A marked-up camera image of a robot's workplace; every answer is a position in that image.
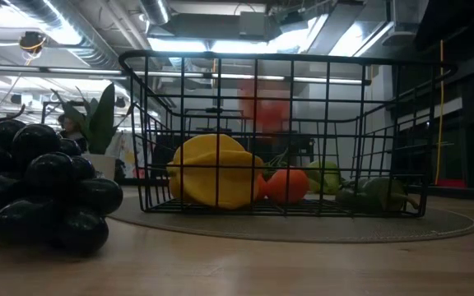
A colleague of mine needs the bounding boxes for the yellow toy starfruit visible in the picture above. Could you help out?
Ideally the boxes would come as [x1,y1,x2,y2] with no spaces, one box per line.
[165,133,266,210]

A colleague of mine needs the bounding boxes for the green toy pear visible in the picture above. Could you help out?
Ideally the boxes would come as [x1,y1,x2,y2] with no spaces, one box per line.
[304,160,343,196]

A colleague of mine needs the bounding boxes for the long ceiling light bar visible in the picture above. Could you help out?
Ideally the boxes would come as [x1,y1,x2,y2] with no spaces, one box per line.
[132,69,373,86]
[0,63,129,81]

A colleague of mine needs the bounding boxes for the round grey placemat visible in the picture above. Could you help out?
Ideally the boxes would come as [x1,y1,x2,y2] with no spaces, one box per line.
[107,192,474,244]

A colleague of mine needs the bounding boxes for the green plant in white pot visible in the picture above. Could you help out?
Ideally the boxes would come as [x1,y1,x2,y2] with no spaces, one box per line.
[49,81,135,182]

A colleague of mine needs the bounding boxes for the person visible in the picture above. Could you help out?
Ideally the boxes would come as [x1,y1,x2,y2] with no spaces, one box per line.
[58,114,88,153]

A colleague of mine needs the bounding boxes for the black toy grape bunch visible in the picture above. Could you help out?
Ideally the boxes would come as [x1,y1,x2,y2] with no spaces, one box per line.
[0,104,125,256]

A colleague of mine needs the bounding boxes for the red bin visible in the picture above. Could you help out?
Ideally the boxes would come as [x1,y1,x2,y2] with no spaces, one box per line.
[436,178,467,189]

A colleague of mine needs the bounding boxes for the black wire basket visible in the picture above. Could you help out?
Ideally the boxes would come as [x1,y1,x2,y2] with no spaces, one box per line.
[118,49,458,219]

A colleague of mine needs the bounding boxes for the silver ventilation duct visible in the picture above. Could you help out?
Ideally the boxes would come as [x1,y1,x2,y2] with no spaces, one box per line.
[137,0,172,26]
[6,0,123,69]

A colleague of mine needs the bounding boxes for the yellow cable reel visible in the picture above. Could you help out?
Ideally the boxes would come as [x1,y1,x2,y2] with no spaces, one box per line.
[18,30,48,54]

